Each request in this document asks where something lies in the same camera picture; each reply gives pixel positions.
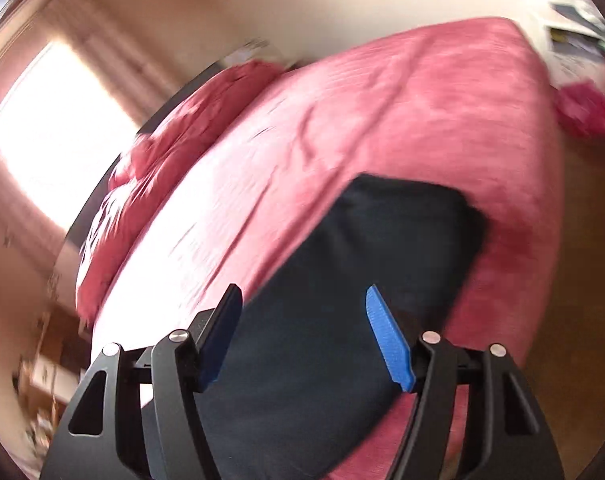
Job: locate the red crumpled duvet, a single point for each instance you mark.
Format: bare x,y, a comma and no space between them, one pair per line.
148,172

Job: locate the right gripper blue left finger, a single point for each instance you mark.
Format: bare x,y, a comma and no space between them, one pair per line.
134,413

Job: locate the bright window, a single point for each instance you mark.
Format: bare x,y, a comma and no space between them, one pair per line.
60,130

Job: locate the black embroidered pants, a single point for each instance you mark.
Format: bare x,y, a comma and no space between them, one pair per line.
304,382

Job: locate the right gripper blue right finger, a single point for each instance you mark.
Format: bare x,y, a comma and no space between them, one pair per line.
506,435

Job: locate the pink bed sheet mattress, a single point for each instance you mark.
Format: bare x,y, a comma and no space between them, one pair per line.
465,105

